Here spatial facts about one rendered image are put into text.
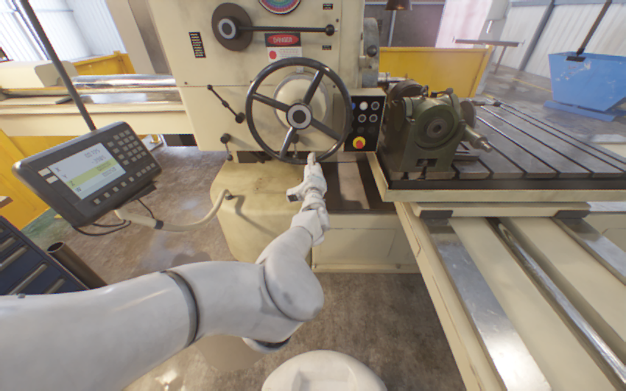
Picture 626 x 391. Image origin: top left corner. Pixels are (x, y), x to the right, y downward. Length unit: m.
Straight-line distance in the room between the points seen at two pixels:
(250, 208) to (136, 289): 1.33
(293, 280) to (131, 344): 0.17
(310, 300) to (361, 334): 1.41
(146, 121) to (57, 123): 0.56
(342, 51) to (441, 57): 2.87
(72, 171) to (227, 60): 0.64
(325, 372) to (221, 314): 1.03
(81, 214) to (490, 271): 1.53
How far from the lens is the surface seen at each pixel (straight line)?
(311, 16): 1.03
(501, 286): 1.26
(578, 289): 1.47
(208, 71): 1.13
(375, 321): 1.76
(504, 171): 1.39
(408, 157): 1.12
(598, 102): 6.96
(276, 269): 0.31
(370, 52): 1.01
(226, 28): 1.00
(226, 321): 0.28
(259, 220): 1.55
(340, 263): 1.87
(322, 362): 1.27
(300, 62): 0.80
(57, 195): 0.97
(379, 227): 1.60
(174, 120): 1.63
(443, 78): 3.91
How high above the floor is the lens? 1.58
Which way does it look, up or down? 38 degrees down
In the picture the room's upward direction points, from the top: 1 degrees counter-clockwise
